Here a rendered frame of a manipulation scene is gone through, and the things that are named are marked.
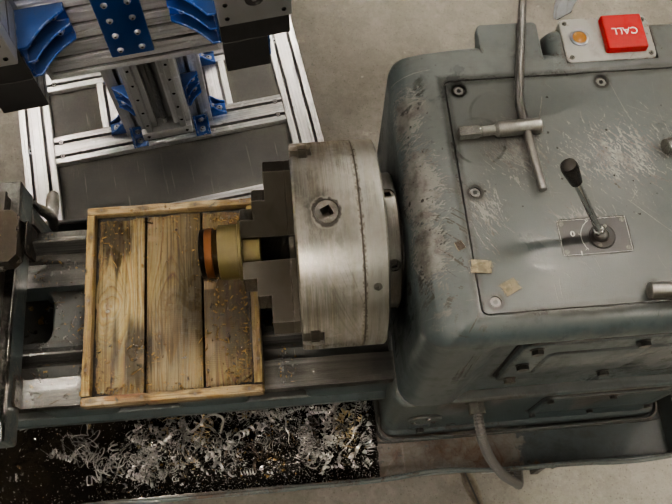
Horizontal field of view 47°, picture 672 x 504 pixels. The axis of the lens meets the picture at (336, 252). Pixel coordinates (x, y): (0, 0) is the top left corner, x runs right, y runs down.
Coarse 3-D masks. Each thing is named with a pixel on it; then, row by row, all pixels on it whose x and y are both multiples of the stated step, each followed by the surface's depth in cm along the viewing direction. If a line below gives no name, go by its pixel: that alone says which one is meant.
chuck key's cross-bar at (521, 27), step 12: (516, 48) 112; (516, 60) 111; (516, 72) 110; (516, 84) 109; (516, 96) 108; (516, 108) 108; (528, 132) 105; (528, 144) 105; (540, 168) 103; (540, 180) 102
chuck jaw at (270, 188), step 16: (288, 160) 114; (272, 176) 111; (288, 176) 111; (256, 192) 115; (272, 192) 112; (288, 192) 112; (256, 208) 113; (272, 208) 113; (288, 208) 114; (240, 224) 114; (256, 224) 114; (272, 224) 115; (288, 224) 115
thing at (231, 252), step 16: (208, 240) 115; (224, 240) 115; (240, 240) 114; (256, 240) 116; (208, 256) 115; (224, 256) 114; (240, 256) 114; (256, 256) 116; (208, 272) 116; (224, 272) 115; (240, 272) 115
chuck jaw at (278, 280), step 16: (256, 272) 114; (272, 272) 114; (288, 272) 114; (256, 288) 116; (272, 288) 113; (288, 288) 113; (272, 304) 112; (288, 304) 112; (288, 320) 110; (304, 336) 111; (320, 336) 112
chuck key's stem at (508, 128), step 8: (512, 120) 106; (520, 120) 106; (528, 120) 105; (536, 120) 105; (464, 128) 105; (472, 128) 105; (480, 128) 105; (488, 128) 105; (496, 128) 105; (504, 128) 105; (512, 128) 105; (520, 128) 105; (528, 128) 105; (536, 128) 105; (464, 136) 105; (472, 136) 105; (480, 136) 106; (496, 136) 106; (504, 136) 106
